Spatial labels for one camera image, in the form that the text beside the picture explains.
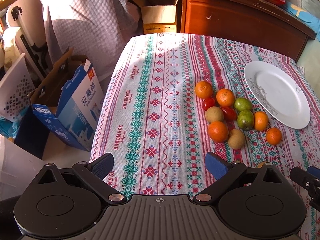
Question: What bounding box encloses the brown kiwi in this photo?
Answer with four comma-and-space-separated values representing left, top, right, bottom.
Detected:
227, 129, 245, 150

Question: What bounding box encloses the orange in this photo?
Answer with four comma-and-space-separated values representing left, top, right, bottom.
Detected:
195, 81, 214, 100
216, 88, 235, 107
208, 121, 229, 142
266, 127, 282, 145
254, 111, 268, 131

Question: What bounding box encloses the green fruit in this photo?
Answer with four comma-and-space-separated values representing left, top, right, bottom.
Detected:
237, 110, 254, 131
234, 98, 253, 112

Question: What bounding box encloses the right cherry tomato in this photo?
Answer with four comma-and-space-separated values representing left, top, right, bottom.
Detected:
220, 106, 237, 121

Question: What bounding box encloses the cherry tomato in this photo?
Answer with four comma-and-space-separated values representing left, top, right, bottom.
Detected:
220, 106, 237, 121
202, 97, 216, 111

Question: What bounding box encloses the left cherry tomato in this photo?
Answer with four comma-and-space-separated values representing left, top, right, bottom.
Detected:
202, 97, 216, 111

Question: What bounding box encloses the blue milk carton box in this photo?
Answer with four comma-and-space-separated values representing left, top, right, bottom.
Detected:
30, 48, 104, 151

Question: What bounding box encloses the patterned handmade tablecloth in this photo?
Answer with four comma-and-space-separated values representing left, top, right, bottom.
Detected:
89, 32, 320, 240

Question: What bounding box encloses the white floral plate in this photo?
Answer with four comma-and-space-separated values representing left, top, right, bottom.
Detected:
244, 61, 311, 129

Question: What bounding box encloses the white perforated basket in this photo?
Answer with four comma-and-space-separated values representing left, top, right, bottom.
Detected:
0, 53, 35, 122

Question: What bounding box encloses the checked curtain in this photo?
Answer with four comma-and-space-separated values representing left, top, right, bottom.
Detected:
40, 0, 139, 81

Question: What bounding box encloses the red wooden cabinet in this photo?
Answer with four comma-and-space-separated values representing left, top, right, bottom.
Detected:
181, 0, 316, 61

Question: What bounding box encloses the blue cushion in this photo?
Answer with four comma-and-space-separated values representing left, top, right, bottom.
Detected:
283, 0, 319, 40

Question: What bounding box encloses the open brown cardboard box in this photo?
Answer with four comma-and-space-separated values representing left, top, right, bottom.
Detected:
132, 0, 179, 34

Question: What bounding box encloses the white folding chair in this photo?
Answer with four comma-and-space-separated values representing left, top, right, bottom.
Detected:
5, 0, 53, 80

